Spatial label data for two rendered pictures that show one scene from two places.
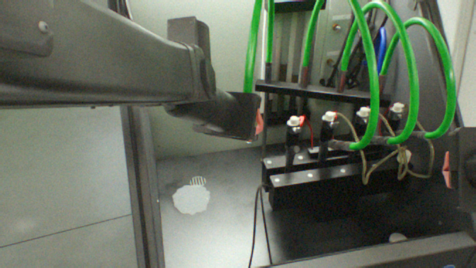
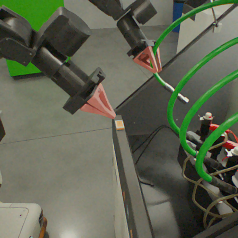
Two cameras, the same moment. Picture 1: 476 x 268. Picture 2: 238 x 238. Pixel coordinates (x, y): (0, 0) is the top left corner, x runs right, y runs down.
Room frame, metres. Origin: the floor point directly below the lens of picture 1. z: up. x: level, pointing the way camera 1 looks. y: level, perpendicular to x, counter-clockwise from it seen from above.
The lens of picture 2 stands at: (0.47, -0.74, 1.50)
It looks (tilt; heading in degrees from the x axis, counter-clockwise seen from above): 33 degrees down; 95
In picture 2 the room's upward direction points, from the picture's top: straight up
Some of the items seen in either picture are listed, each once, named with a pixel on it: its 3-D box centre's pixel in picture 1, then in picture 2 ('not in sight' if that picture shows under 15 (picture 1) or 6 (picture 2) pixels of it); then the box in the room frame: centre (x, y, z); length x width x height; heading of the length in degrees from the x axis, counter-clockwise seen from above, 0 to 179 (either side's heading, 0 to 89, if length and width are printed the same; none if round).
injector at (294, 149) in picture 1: (291, 163); (198, 144); (0.68, -0.13, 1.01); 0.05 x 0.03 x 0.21; 12
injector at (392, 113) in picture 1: (388, 149); not in sight; (0.73, -0.36, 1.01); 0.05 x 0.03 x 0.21; 12
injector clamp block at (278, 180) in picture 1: (332, 184); (211, 194); (0.72, -0.24, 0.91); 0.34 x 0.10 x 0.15; 102
